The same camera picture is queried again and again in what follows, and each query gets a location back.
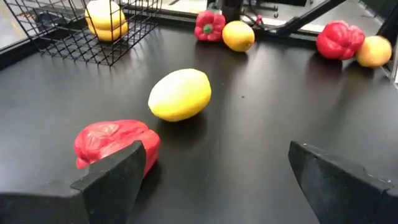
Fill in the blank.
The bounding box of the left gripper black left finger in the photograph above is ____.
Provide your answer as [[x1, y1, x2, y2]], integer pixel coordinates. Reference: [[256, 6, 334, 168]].
[[0, 139, 147, 224]]

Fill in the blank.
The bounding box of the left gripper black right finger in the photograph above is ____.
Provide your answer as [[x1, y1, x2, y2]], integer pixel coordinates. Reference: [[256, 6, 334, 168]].
[[288, 140, 398, 224]]

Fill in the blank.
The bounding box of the red bell pepper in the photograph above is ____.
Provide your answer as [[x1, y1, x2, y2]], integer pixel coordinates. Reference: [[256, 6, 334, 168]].
[[194, 10, 226, 42], [73, 119, 162, 178], [316, 20, 366, 60]]

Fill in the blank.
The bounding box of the yellow lemon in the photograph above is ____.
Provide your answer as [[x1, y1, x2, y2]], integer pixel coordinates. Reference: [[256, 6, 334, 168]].
[[147, 68, 213, 123]]

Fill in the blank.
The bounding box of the yellow bell pepper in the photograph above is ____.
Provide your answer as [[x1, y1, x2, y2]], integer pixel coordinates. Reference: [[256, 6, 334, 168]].
[[88, 21, 129, 42]]

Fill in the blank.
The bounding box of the orange-yellow bell pepper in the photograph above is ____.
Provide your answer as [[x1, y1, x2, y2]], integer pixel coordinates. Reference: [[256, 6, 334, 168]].
[[85, 0, 126, 31]]

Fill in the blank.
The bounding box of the black table mat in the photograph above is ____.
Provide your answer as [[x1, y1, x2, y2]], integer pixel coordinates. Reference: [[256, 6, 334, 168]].
[[0, 18, 398, 224]]

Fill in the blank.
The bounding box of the black wire basket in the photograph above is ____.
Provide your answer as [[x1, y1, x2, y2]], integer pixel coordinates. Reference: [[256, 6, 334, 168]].
[[2, 0, 162, 67]]

